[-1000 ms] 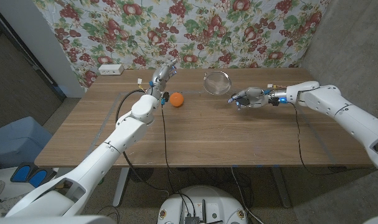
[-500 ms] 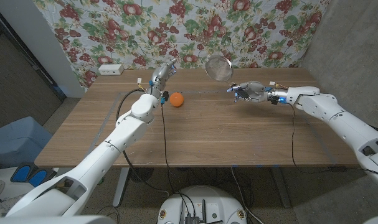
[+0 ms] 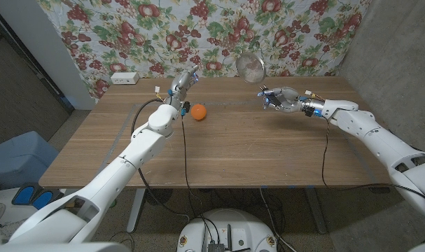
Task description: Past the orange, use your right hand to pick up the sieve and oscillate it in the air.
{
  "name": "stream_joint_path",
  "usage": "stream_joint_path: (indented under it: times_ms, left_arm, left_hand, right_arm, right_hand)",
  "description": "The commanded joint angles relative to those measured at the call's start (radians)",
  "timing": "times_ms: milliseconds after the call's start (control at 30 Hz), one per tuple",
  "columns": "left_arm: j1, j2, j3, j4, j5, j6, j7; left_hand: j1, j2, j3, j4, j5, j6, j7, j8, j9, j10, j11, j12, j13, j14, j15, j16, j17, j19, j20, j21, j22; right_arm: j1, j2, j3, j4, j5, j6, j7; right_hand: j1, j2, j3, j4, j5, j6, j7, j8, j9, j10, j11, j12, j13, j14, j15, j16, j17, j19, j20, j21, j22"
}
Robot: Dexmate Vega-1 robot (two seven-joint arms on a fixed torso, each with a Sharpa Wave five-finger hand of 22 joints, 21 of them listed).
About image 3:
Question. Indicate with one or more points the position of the blue-grey bin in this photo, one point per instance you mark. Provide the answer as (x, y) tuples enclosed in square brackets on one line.
[(19, 157)]

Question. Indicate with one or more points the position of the white table leg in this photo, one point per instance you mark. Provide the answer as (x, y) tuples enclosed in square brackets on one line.
[(135, 213)]

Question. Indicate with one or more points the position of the grey table leg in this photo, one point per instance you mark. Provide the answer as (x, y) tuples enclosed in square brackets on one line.
[(317, 213)]

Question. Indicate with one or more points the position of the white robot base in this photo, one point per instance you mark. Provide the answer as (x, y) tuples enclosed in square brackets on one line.
[(229, 224)]

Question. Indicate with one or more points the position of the white power strip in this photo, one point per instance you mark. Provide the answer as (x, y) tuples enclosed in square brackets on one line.
[(124, 78)]

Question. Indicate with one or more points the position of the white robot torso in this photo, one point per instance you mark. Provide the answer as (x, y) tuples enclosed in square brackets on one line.
[(58, 248)]

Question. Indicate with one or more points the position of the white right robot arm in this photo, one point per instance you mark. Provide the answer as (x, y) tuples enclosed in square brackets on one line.
[(383, 143)]

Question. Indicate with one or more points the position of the floral fruit print backdrop cloth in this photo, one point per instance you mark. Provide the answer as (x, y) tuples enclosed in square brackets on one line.
[(163, 31)]

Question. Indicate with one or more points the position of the black round floor fan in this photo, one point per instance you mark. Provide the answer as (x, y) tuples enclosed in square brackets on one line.
[(159, 196)]

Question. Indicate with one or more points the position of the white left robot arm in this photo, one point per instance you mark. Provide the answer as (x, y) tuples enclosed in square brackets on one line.
[(110, 175)]

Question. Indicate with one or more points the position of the orange fruit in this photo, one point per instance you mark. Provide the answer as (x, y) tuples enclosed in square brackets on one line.
[(199, 112)]

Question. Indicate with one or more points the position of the blue and black foot pedals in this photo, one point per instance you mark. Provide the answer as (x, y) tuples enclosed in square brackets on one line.
[(37, 197)]

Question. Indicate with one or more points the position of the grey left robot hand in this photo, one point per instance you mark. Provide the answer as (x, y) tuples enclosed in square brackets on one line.
[(180, 85)]

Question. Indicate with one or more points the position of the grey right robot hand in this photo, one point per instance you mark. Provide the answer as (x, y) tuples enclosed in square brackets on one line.
[(285, 99)]

